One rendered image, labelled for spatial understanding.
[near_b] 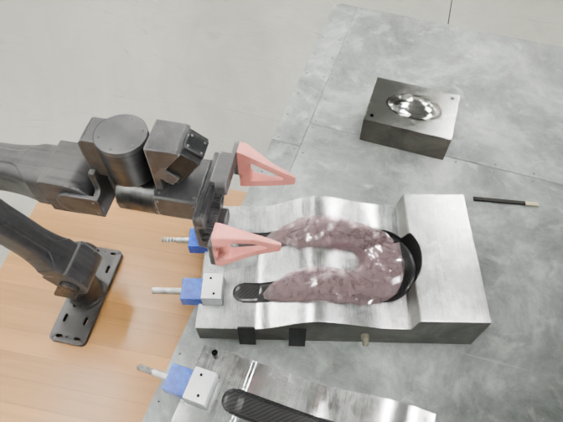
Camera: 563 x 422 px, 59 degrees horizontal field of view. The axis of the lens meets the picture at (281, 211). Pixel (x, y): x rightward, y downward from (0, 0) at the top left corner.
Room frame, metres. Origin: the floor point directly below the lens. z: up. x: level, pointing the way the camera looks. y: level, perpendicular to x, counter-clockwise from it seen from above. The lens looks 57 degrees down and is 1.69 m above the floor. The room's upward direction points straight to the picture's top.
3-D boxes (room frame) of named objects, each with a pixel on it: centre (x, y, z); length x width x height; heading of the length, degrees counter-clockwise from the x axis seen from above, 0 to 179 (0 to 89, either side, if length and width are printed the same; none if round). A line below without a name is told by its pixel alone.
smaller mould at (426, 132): (0.83, -0.30, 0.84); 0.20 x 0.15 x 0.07; 71
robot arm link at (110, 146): (0.37, 0.20, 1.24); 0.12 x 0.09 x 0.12; 79
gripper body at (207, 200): (0.34, 0.11, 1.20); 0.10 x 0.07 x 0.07; 169
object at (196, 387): (0.21, 0.17, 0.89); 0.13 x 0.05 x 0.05; 71
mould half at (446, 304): (0.43, -0.10, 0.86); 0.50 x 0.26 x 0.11; 89
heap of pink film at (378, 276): (0.42, -0.10, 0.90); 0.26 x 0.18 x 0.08; 89
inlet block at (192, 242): (0.48, 0.17, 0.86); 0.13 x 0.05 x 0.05; 89
